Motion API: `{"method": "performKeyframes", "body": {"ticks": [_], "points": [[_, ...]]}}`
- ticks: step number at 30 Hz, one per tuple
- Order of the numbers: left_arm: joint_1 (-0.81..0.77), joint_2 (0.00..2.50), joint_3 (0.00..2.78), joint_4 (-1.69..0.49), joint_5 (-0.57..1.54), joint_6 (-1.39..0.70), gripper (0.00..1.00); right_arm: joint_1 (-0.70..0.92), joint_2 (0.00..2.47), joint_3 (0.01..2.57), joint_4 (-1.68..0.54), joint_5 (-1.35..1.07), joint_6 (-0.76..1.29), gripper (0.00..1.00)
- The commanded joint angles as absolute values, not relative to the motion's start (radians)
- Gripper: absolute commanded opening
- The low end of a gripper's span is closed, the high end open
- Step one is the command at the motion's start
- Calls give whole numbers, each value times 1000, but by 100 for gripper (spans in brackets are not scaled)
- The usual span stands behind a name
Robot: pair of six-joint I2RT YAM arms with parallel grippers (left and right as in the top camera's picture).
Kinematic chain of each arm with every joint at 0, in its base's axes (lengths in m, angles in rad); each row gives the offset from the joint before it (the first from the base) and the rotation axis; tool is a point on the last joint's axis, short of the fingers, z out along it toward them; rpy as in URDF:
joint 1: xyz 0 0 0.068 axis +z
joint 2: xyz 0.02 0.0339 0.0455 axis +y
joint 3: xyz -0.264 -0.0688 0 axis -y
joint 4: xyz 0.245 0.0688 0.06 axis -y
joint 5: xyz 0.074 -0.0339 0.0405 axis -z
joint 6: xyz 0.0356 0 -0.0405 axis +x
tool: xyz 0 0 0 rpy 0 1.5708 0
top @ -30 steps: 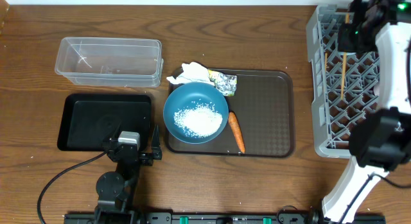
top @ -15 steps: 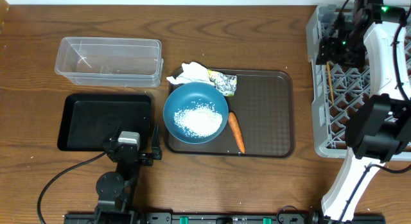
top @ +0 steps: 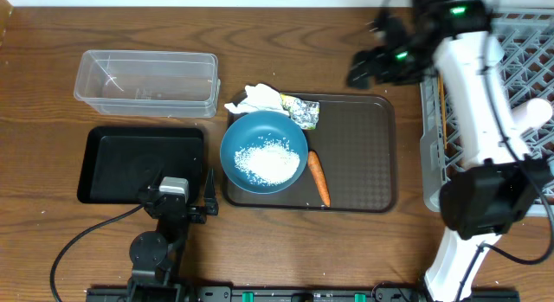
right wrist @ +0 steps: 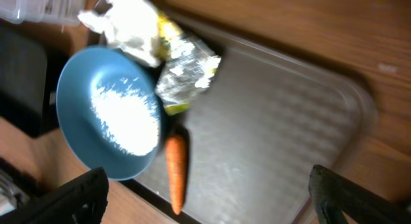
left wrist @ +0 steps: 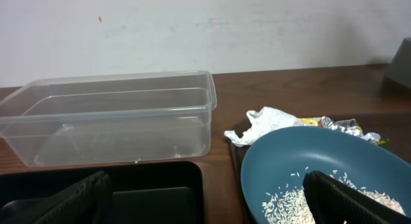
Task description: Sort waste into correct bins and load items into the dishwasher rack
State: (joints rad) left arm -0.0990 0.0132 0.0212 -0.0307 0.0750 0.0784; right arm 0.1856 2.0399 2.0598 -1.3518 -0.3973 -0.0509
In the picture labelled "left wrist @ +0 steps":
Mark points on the brown serving tray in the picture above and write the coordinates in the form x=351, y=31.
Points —
x=395, y=127

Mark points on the clear plastic bin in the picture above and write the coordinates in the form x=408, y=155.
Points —
x=109, y=119

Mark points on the silver foil snack wrapper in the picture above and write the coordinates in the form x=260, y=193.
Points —
x=348, y=126

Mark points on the black rectangular tray bin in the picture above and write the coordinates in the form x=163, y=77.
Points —
x=169, y=192

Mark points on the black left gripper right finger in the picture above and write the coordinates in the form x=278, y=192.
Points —
x=331, y=201

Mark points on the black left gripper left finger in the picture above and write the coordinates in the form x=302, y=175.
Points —
x=83, y=202

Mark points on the white crumpled paper napkin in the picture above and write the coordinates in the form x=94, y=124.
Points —
x=266, y=120

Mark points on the dark blue plate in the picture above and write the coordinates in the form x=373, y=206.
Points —
x=279, y=160

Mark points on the pile of white rice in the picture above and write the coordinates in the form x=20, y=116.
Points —
x=290, y=206

